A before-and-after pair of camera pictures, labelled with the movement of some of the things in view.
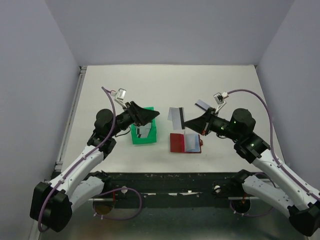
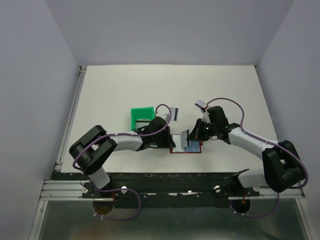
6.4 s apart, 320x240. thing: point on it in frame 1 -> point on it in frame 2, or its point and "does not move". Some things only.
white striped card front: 178,118 -> 184,139
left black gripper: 139,115 -> 169,141
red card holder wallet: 185,143 does not move
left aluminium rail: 70,118 does not move
